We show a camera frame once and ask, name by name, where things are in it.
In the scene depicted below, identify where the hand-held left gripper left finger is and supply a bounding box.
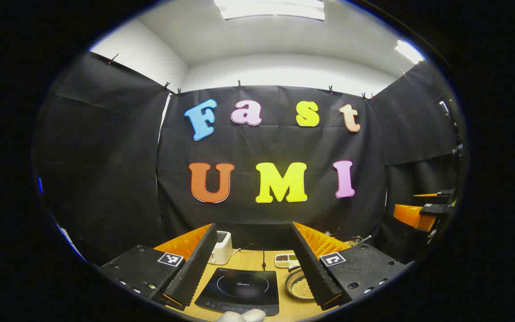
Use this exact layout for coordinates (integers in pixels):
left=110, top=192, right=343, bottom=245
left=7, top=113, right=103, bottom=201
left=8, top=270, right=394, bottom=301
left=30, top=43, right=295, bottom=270
left=100, top=223, right=219, bottom=311

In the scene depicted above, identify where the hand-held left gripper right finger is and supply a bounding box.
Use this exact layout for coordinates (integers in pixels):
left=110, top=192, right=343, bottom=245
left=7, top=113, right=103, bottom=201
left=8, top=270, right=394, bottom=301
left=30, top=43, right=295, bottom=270
left=290, top=221, right=409, bottom=311

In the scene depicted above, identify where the pile of soybeans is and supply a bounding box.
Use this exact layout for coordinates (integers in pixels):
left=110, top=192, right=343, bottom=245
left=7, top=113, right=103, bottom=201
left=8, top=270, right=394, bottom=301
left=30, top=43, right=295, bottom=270
left=291, top=278, right=314, bottom=299

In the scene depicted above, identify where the steel pot with black handles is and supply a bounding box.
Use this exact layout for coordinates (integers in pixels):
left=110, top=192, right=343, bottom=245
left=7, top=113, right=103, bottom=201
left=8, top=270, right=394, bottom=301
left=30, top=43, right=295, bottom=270
left=284, top=267, right=316, bottom=301

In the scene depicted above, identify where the black induction cooktop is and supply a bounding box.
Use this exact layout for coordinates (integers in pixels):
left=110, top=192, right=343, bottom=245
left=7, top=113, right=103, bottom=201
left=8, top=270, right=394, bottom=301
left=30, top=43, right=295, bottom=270
left=194, top=267, right=280, bottom=316

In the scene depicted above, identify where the white divided dish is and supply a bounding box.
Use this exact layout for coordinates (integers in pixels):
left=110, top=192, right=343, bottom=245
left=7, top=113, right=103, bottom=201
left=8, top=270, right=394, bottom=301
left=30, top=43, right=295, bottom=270
left=274, top=253, right=300, bottom=269

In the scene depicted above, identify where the white toaster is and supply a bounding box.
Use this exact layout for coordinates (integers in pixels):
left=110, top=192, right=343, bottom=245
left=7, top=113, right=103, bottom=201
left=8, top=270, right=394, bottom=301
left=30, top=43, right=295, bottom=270
left=208, top=231, right=232, bottom=265

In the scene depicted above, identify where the white rounded object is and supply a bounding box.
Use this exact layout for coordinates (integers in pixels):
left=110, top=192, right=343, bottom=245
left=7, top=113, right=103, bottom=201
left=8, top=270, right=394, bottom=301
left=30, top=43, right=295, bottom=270
left=216, top=309, right=267, bottom=322

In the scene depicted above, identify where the ceiling light panel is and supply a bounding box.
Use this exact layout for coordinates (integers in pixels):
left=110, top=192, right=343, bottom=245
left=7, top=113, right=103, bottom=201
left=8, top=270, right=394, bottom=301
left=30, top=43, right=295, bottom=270
left=395, top=39, right=426, bottom=64
left=214, top=0, right=326, bottom=21

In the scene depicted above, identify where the row of cloth clips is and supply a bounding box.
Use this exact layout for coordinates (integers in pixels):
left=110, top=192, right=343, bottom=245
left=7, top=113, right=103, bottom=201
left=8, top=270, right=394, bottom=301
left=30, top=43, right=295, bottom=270
left=108, top=54, right=408, bottom=101

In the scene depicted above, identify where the black power cable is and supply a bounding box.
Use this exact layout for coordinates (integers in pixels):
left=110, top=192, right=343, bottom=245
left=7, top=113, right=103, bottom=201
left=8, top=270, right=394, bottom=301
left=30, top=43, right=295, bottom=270
left=232, top=243, right=267, bottom=271

